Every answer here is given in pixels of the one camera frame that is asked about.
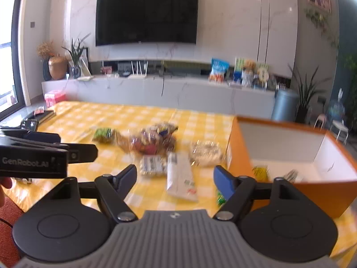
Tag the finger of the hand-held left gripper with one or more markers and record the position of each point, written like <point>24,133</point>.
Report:
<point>83,153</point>
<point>33,138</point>

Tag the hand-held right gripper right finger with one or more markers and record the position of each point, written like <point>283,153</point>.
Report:
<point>223,181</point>

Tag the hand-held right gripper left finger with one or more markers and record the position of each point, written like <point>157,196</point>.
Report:
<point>128,175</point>

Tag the green raisin packet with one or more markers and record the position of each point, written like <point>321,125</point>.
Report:
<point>102,134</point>

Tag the puffed rice cake packet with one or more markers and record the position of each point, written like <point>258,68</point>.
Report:
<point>205,153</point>

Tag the long white snack packet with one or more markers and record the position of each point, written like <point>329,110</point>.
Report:
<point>181,178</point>

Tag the orange cardboard box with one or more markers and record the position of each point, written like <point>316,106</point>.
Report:
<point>279,145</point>

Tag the person's left hand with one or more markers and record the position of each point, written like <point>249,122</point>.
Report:
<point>5,185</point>

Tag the small black gadget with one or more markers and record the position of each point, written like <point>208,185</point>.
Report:
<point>30,124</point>

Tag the dark flat tray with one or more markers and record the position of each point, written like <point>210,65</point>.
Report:
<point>46,115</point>

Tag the clear brown snack packet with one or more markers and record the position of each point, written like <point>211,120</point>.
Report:
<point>122,142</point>

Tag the yellow checkered tablecloth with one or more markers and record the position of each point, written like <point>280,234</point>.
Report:
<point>92,117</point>

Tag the candy bottle with red cap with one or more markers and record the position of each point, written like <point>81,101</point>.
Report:
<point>150,145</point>

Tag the yellow green snack packet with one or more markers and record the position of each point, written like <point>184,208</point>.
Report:
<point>260,173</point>

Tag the pink box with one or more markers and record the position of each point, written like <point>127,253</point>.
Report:
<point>54,98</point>

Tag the colourful snack packet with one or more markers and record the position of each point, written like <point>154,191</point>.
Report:
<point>164,129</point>

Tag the silver snack packet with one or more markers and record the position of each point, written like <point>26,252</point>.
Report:
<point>292,176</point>

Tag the gold vase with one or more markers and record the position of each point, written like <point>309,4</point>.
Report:
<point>57,67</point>

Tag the dried flower bunch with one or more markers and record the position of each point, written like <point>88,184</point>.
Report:
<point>46,49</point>

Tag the green plant in glass vase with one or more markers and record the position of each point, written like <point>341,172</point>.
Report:
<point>75,58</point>

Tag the white marble television cabinet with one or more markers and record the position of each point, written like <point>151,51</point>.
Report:
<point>195,95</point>

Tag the white router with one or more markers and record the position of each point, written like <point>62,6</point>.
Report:
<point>137,71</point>

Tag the grey trash can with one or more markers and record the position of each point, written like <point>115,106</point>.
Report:
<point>284,104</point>

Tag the teddy bear bouquet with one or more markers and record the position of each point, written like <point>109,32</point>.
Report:
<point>248,72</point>

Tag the blue snack bag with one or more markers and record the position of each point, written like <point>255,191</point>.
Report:
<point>219,69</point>

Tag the small white stool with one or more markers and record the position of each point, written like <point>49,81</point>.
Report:
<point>340,129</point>
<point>320,120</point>

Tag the green printed box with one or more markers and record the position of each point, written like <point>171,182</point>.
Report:
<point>238,65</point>

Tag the tall potted plant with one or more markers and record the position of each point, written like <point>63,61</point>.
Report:
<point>305,95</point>

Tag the blue water jug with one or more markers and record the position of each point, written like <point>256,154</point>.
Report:
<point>337,109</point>

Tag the hanging vine plant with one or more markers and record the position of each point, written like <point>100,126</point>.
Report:
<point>320,21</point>

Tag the window frame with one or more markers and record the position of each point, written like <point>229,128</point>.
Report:
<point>15,47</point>

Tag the black wall television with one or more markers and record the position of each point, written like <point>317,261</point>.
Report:
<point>146,15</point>

